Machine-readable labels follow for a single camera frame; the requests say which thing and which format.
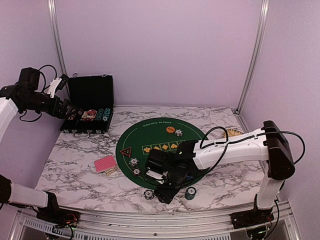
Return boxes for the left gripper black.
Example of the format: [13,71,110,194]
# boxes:
[21,92,78,119]

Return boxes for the blue white chip stack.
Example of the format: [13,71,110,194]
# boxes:
[143,189,154,200]

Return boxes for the brown chip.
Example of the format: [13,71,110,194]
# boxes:
[132,167,142,176]

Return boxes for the teal black chip stack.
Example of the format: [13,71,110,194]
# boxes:
[184,187,197,201]

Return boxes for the orange big blind button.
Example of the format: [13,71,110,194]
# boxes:
[166,126,176,134]

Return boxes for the black red triangle dealer button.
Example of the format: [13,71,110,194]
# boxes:
[119,146,132,158]

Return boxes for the blue small blind button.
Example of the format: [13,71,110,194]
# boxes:
[187,173,194,180]

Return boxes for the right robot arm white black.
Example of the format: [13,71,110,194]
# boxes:
[145,120,295,224]

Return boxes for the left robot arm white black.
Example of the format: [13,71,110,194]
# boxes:
[0,113,64,188]

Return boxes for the card decks in case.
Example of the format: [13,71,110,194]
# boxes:
[80,109,97,122]

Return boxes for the black poker chip case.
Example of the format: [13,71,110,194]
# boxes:
[60,75,115,134]

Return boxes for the green chip row in case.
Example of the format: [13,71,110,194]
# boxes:
[95,108,105,121]

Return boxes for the teal chip row in case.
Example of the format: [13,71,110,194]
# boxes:
[102,108,111,122]

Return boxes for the round green poker mat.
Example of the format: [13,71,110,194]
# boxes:
[115,117,205,190]

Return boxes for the red backed card deck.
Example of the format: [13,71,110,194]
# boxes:
[94,155,117,173]

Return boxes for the woven bamboo tray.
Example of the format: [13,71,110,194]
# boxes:
[222,128,244,138]

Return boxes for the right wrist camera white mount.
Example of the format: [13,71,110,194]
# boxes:
[144,149,176,186]

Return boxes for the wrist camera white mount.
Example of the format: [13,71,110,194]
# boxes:
[144,149,176,186]
[47,74,69,99]

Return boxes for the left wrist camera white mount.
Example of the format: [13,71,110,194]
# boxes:
[47,74,69,99]

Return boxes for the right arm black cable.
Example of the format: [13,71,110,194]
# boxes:
[198,126,306,173]

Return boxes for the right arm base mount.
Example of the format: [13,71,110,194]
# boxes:
[230,209,274,229]

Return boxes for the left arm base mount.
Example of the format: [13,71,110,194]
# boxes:
[36,208,80,228]

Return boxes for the left aluminium frame post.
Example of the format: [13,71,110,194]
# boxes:
[47,0,68,75]

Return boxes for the aluminium frame post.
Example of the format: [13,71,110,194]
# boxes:
[47,0,68,75]
[235,0,270,115]

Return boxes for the front aluminium rail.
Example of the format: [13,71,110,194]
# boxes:
[7,201,301,240]

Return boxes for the right aluminium frame post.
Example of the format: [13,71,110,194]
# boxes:
[235,0,270,115]

